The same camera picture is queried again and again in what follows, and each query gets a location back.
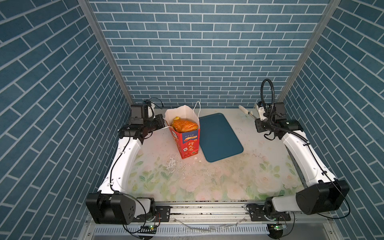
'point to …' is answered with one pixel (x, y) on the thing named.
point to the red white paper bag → (187, 144)
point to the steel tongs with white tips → (247, 112)
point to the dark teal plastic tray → (217, 140)
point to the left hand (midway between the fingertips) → (165, 118)
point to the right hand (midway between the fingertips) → (259, 119)
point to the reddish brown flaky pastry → (181, 125)
